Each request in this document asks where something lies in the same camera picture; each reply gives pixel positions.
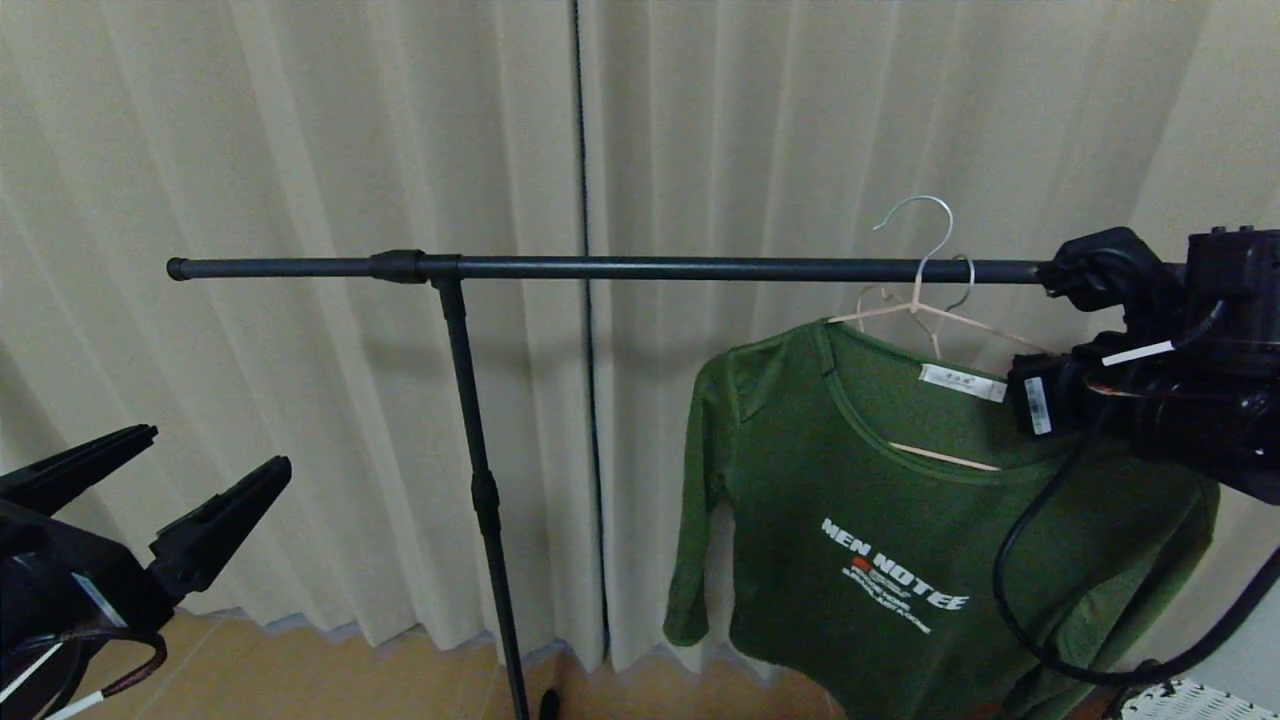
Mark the pink clothes hanger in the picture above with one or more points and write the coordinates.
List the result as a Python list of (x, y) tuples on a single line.
[(945, 457), (972, 280)]

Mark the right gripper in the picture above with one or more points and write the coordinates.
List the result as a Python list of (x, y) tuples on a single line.
[(1180, 430)]

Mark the white laundry basket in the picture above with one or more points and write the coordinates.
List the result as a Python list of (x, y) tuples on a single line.
[(1190, 705)]

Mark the green shirt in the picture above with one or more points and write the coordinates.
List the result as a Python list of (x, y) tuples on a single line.
[(800, 480)]

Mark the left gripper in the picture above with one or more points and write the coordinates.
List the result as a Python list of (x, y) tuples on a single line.
[(60, 580)]

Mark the black clothes rack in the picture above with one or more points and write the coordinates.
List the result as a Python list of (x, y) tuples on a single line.
[(700, 268)]

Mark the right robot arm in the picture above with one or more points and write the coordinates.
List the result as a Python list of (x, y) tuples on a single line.
[(1235, 290)]

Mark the beige curtain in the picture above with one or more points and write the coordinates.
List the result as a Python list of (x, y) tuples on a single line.
[(300, 150)]

